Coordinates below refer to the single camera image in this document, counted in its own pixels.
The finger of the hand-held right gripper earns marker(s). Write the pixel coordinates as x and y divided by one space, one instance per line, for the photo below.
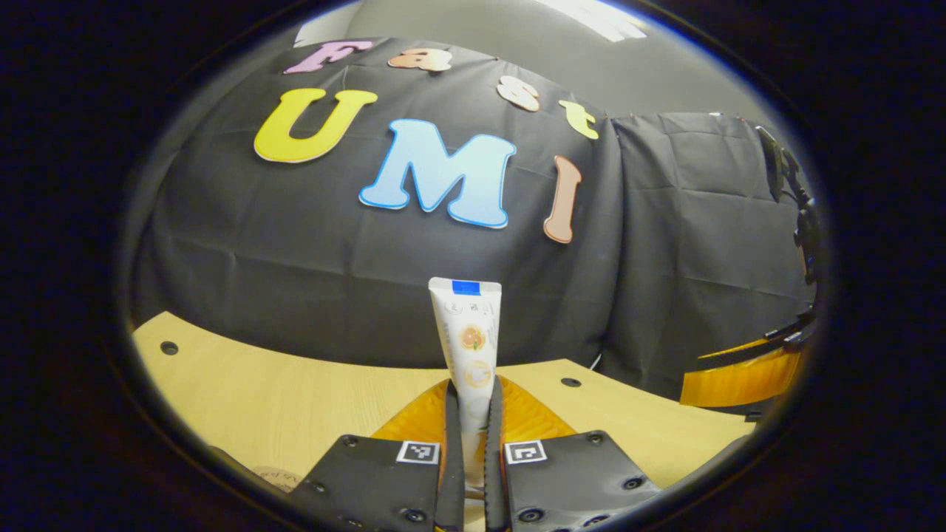
739 384

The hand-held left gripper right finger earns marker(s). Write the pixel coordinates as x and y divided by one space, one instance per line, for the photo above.
494 473

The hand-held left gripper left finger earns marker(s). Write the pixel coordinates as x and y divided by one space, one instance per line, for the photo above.
452 473

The white toothpaste tube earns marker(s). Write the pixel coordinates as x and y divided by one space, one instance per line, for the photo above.
469 332

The round wooden coaster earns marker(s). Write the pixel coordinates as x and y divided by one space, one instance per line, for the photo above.
277 479

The black backdrop cloth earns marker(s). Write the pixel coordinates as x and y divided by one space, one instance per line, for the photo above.
259 244

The long ceiling light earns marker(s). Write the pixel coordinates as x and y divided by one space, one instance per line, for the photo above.
591 18

